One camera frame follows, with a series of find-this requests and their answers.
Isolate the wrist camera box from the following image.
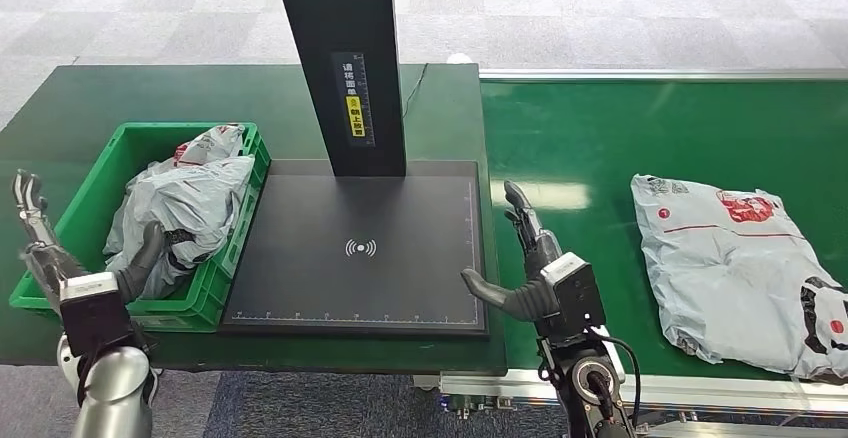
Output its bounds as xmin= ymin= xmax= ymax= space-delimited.
xmin=539 ymin=252 xmax=608 ymax=342
xmin=58 ymin=271 xmax=136 ymax=359

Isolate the green plastic crate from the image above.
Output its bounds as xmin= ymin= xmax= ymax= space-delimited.
xmin=9 ymin=122 xmax=272 ymax=335

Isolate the thin black power cable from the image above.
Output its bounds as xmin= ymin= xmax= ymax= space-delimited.
xmin=401 ymin=62 xmax=430 ymax=120

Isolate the black and yellow label sticker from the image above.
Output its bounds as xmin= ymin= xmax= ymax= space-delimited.
xmin=331 ymin=51 xmax=377 ymax=149

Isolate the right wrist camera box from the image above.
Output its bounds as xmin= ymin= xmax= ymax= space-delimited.
xmin=539 ymin=252 xmax=608 ymax=342

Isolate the aluminium conveyor frame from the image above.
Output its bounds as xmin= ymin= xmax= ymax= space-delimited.
xmin=411 ymin=67 xmax=848 ymax=438

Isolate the black inbound scanner machine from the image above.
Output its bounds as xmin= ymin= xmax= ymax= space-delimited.
xmin=218 ymin=0 xmax=491 ymax=340

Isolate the large flat grey mailer package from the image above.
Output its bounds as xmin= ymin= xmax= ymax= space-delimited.
xmin=629 ymin=173 xmax=848 ymax=385

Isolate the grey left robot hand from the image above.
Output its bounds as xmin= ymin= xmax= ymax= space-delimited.
xmin=11 ymin=169 xmax=168 ymax=311

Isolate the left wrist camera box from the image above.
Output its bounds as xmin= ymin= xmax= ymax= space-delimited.
xmin=58 ymin=271 xmax=136 ymax=359

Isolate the green conveyor belt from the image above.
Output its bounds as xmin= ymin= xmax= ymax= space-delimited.
xmin=480 ymin=79 xmax=848 ymax=383

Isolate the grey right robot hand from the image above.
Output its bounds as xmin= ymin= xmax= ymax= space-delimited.
xmin=460 ymin=180 xmax=565 ymax=323

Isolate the grey package with red print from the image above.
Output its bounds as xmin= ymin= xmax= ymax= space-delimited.
xmin=173 ymin=123 xmax=247 ymax=169

